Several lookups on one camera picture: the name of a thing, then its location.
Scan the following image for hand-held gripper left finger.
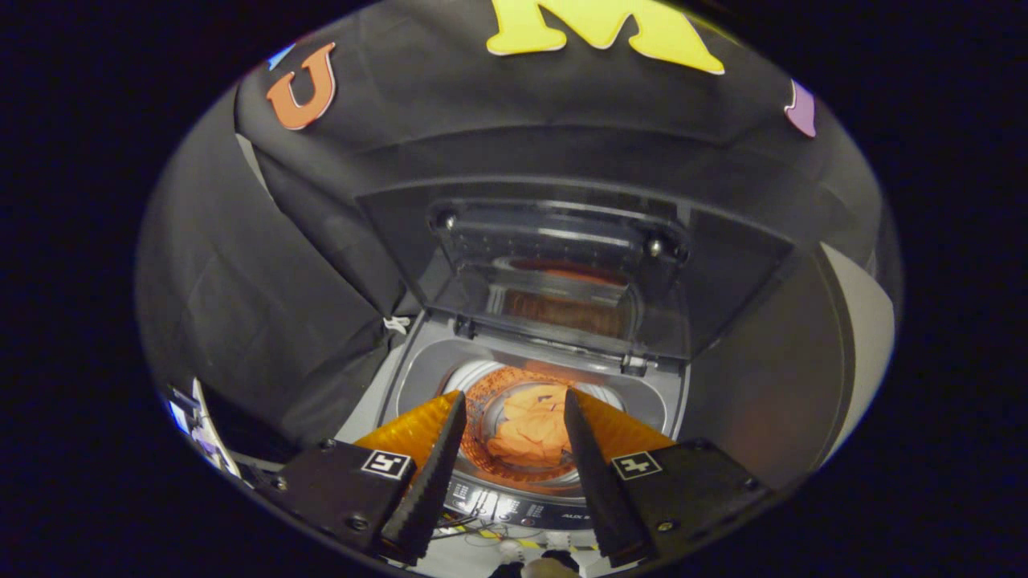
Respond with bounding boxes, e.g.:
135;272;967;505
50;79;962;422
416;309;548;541
273;390;468;567

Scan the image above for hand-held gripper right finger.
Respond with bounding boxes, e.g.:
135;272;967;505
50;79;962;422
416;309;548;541
562;389;776;568

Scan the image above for orange polo shirt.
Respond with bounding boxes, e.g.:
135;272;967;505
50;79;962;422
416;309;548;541
486;384;575;470

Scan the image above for dark glass washing machine lid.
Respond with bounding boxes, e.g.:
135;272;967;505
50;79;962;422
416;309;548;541
357;177;796;374

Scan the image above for black backdrop cloth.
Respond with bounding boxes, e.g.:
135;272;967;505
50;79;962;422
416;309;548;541
133;0;884;450

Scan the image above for tangled floor cables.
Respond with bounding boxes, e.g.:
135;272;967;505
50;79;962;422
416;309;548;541
434;514;599;555

